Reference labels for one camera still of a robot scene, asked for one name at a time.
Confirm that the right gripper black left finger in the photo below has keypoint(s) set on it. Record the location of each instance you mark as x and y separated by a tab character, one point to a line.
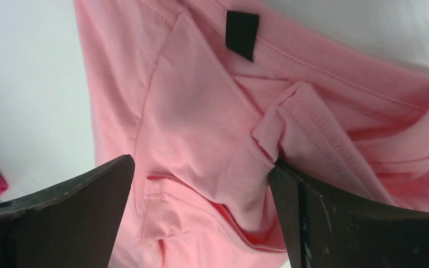
71	224

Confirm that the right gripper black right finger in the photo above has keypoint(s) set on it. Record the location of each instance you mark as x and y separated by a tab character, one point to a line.
325	226

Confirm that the pink t-shirt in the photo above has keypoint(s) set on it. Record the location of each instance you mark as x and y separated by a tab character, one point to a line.
207	95

